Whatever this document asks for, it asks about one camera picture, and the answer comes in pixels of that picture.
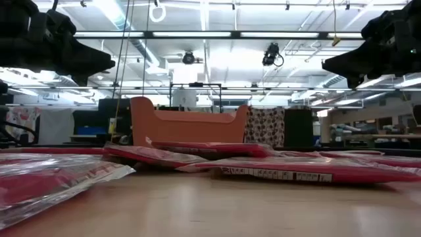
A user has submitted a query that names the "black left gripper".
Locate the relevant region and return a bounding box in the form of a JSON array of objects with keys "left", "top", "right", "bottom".
[{"left": 0, "top": 0, "right": 116, "bottom": 87}]

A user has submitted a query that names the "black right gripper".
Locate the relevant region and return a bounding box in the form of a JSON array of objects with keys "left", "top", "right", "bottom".
[{"left": 322, "top": 0, "right": 421, "bottom": 89}]

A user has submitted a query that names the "red popcorn bag clear wrap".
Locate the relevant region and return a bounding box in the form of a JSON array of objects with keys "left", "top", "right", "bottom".
[
  {"left": 145, "top": 136, "right": 274, "bottom": 159},
  {"left": 318, "top": 150, "right": 421, "bottom": 169},
  {"left": 0, "top": 153, "right": 136, "bottom": 230},
  {"left": 176, "top": 157, "right": 421, "bottom": 184},
  {"left": 103, "top": 142, "right": 209, "bottom": 169}
]

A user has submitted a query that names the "black monitor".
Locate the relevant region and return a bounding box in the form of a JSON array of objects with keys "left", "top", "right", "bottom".
[{"left": 97, "top": 97, "right": 132, "bottom": 136}]

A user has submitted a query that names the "blue box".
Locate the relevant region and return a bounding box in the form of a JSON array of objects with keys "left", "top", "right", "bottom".
[{"left": 77, "top": 126, "right": 108, "bottom": 136}]

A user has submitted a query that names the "black cabinet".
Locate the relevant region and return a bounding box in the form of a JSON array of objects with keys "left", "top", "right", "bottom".
[{"left": 284, "top": 108, "right": 314, "bottom": 148}]

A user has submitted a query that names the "floral patterned cloth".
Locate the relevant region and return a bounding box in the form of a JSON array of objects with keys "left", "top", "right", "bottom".
[{"left": 5, "top": 106, "right": 43, "bottom": 143}]

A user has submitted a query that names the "white cylindrical container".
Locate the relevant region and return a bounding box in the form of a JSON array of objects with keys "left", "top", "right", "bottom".
[{"left": 172, "top": 88, "right": 198, "bottom": 109}]

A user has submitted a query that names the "brown dotted patterned cloth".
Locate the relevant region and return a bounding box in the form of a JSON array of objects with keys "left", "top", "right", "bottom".
[{"left": 243, "top": 106, "right": 285, "bottom": 149}]

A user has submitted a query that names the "orange plastic basket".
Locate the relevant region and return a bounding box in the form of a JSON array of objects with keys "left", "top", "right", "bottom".
[{"left": 130, "top": 96, "right": 249, "bottom": 147}]

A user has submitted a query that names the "thin yellow hanging cord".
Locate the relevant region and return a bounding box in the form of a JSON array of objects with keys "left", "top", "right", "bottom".
[{"left": 110, "top": 0, "right": 136, "bottom": 143}]

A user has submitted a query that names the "hanging cable with yellow plug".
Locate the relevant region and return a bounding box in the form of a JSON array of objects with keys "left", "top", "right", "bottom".
[{"left": 331, "top": 0, "right": 341, "bottom": 47}]

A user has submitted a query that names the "thin black hanging cable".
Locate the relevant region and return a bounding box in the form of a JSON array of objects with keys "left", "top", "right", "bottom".
[
  {"left": 111, "top": 0, "right": 132, "bottom": 99},
  {"left": 141, "top": 0, "right": 151, "bottom": 97}
]

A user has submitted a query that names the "black overhead camera with cable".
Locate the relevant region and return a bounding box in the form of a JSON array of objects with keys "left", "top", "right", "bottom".
[{"left": 261, "top": 42, "right": 285, "bottom": 68}]

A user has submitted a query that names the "white hanging ring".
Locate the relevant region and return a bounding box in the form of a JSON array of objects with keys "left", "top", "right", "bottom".
[{"left": 149, "top": 0, "right": 167, "bottom": 24}]

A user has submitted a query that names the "round black overhead camera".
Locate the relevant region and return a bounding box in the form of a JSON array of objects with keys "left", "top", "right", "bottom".
[{"left": 182, "top": 51, "right": 197, "bottom": 65}]

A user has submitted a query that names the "black metal frame stand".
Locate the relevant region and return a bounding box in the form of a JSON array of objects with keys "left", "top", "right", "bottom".
[{"left": 168, "top": 82, "right": 223, "bottom": 114}]

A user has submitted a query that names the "black frame beam with lights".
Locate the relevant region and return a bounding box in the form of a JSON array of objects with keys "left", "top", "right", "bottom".
[{"left": 74, "top": 30, "right": 364, "bottom": 41}]

